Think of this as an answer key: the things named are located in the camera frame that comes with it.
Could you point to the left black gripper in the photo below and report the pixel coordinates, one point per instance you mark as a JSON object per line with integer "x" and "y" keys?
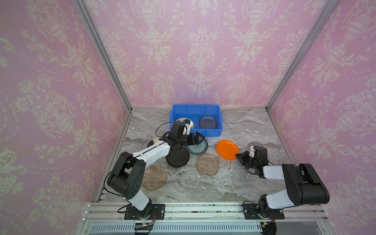
{"x": 196, "y": 138}

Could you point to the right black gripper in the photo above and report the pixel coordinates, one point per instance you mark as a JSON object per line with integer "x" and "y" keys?
{"x": 243, "y": 155}

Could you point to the cream plate with calligraphy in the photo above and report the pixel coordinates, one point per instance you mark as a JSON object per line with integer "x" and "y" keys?
{"x": 184, "y": 120}

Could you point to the orange plastic plate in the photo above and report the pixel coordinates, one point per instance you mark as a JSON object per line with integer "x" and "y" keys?
{"x": 227, "y": 150}

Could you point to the grey clear plate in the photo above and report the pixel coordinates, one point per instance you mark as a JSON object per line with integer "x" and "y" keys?
{"x": 208, "y": 122}

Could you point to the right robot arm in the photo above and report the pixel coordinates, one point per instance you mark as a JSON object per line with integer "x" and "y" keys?
{"x": 303, "y": 185}

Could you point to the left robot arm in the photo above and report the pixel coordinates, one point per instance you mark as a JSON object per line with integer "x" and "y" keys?
{"x": 127, "y": 175}

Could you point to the blue plastic bin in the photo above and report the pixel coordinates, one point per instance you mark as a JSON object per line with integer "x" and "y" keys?
{"x": 197, "y": 112}

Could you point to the blue floral patterned plate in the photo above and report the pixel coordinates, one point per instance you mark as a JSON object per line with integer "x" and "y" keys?
{"x": 198, "y": 149}

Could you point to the black round plate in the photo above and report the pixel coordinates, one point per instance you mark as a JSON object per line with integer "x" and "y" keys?
{"x": 178, "y": 158}

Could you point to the brown clear plate centre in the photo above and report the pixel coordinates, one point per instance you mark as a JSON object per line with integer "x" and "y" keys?
{"x": 208, "y": 164}

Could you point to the brown clear plate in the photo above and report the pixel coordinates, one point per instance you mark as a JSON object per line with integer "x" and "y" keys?
{"x": 155, "y": 177}
{"x": 208, "y": 164}

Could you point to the cream plate left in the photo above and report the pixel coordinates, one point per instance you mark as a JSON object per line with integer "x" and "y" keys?
{"x": 153, "y": 142}

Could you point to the clear glass plate centre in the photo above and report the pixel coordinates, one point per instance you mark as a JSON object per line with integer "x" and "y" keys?
{"x": 185, "y": 179}

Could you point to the brown clear plate left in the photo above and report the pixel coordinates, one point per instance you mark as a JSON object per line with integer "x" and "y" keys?
{"x": 155, "y": 177}

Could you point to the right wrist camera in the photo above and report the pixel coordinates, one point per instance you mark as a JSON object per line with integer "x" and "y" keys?
{"x": 251, "y": 151}

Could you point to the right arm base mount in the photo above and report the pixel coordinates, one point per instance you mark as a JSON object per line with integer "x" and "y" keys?
{"x": 253, "y": 211}

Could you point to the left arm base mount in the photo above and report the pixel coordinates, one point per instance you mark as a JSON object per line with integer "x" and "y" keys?
{"x": 152, "y": 211}

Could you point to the aluminium frame rail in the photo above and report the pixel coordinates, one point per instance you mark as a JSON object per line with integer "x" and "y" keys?
{"x": 203, "y": 218}

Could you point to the right corner aluminium post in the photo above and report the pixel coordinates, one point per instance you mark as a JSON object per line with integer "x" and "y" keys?
{"x": 318, "y": 25}

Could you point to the corner aluminium post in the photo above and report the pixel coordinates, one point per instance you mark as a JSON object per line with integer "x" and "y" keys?
{"x": 318, "y": 25}
{"x": 99, "y": 45}

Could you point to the left corner aluminium post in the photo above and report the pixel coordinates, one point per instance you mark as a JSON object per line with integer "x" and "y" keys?
{"x": 99, "y": 45}

